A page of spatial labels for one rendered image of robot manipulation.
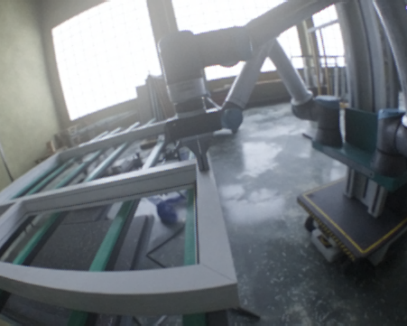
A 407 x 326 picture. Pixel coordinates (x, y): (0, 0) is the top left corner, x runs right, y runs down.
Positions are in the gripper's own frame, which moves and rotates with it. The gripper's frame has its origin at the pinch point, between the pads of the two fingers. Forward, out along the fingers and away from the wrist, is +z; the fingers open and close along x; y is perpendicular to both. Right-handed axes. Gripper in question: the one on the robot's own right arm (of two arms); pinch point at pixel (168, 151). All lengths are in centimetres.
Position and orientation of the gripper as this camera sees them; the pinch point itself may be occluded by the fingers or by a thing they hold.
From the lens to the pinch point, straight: 82.7
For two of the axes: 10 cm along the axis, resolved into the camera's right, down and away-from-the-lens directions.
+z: -4.0, 8.5, -3.3
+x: 8.4, 4.9, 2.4
